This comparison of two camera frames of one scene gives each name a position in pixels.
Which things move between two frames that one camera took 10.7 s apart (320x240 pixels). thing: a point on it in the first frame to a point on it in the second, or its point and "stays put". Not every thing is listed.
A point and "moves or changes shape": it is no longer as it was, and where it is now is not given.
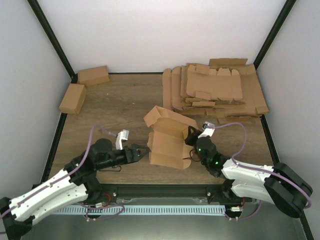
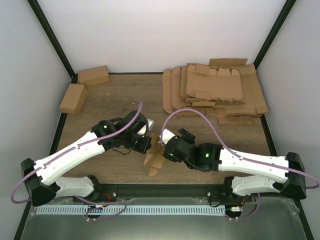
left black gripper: x=136 y=153 to x=144 y=147
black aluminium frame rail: x=119 y=193 stays put
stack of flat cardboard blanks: x=228 y=88 stays put
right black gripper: x=192 y=136 to x=187 y=136
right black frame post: x=285 y=12 stays put
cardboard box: x=73 y=100 stays put
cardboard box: x=166 y=144 moves or changes shape
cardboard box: x=93 y=76 stays put
